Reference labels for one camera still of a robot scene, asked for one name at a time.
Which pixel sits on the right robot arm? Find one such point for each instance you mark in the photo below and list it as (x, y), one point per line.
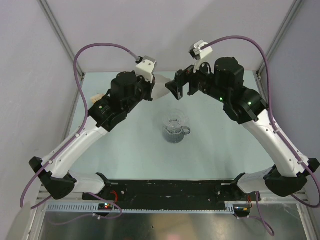
(225, 83)

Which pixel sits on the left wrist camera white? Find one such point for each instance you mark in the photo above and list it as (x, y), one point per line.
(146, 68)

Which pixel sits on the aluminium frame post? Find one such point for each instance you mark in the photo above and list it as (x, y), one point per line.
(284, 27)
(49, 14)

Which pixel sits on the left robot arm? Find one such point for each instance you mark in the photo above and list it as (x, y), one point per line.
(126, 91)

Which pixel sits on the glass coffee server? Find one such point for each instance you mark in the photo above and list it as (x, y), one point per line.
(175, 135)

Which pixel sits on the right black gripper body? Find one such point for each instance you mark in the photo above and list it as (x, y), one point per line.
(199, 81)

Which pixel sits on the clear glass dripper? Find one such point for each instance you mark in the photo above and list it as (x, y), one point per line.
(174, 120)

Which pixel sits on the right aluminium frame post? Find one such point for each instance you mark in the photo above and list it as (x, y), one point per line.
(284, 27)

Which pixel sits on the white slotted cable duct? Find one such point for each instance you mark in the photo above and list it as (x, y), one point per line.
(72, 207)

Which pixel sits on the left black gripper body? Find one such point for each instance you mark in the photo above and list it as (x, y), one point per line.
(146, 88)

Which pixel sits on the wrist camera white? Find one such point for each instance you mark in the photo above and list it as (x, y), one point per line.
(146, 68)
(200, 52)

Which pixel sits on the white paper coffee filter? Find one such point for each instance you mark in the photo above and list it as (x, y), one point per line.
(160, 90)

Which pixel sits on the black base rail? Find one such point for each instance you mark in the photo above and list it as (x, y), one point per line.
(174, 195)

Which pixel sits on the left aluminium frame post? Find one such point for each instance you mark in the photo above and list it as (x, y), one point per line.
(49, 14)

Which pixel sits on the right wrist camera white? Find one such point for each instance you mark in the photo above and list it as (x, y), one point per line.
(200, 52)

